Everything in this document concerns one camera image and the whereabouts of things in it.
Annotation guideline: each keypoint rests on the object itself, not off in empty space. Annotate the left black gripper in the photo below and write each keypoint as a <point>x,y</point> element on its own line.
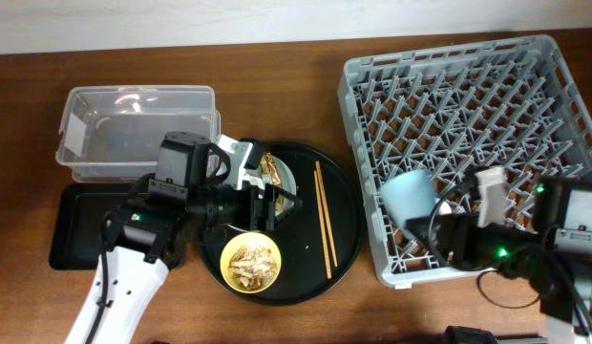
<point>253,201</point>

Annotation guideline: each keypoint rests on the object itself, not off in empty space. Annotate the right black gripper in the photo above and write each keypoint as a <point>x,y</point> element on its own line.
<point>450,225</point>

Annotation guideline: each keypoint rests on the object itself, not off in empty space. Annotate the blue cup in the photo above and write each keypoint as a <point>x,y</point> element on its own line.
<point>409,196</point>

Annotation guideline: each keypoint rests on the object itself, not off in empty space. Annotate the yellow bowl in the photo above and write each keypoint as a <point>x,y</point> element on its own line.
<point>247,239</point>

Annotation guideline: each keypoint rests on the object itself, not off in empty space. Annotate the food scraps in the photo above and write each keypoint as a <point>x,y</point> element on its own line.
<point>253,267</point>

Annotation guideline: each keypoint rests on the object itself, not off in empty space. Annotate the pink cup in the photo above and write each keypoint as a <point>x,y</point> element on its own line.
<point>445,208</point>

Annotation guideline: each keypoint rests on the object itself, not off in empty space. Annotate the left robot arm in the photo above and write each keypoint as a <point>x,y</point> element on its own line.
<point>198,185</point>

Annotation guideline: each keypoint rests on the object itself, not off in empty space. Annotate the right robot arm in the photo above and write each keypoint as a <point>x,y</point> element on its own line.
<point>555,256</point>

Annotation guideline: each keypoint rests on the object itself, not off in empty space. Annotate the grey dishwasher rack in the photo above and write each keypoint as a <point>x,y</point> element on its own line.
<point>510,102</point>

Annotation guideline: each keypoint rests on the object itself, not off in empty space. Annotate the grey plate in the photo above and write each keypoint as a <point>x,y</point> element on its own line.
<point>289,184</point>

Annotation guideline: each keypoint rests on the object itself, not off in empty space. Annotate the gold snack wrapper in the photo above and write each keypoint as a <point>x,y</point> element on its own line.
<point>270,174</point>

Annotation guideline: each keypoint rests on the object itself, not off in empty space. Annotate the round black tray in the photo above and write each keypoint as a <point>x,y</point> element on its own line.
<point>303,273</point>

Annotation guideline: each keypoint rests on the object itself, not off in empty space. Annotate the wooden chopstick right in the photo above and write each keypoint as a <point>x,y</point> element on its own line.
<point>326,213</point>

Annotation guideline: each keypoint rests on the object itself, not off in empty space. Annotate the black object bottom edge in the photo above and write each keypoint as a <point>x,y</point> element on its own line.
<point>465,335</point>

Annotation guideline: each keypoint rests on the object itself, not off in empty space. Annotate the clear plastic bin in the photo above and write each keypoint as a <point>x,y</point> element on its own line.
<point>112,134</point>

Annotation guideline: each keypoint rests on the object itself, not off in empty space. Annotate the black rectangular tray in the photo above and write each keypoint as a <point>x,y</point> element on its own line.
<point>76,238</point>

